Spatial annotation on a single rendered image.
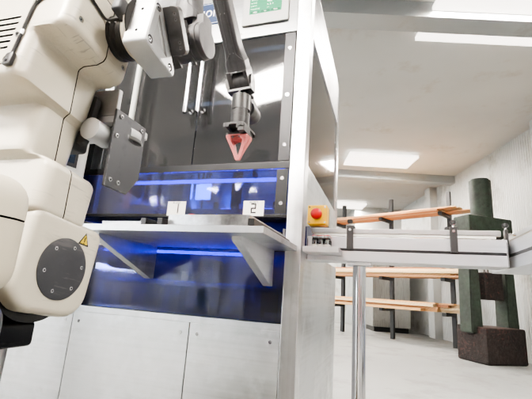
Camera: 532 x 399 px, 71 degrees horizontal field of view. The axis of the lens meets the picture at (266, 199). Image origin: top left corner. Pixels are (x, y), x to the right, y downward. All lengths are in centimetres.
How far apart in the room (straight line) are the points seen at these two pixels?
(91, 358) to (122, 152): 112
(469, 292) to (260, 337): 466
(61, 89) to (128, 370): 116
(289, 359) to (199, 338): 34
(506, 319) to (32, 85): 607
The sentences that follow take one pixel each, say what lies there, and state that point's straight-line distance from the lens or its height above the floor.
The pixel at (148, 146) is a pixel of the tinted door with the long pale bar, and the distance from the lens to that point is 179.
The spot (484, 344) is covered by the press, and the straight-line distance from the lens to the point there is 581.
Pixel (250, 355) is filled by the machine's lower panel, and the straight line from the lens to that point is 143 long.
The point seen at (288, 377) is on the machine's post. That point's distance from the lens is 140.
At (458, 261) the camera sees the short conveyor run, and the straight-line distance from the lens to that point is 147.
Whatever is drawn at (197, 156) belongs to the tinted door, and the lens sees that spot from 164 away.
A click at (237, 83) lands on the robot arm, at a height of 132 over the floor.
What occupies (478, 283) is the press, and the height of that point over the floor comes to 100.
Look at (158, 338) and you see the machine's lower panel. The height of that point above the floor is 51.
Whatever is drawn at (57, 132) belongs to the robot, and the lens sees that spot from 79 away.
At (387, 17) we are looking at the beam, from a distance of 379.
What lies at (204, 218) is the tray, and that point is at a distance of 110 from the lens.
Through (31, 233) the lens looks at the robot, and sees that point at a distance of 69.
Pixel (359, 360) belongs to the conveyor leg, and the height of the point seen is 49.
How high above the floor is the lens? 71
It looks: 14 degrees up
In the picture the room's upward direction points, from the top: 4 degrees clockwise
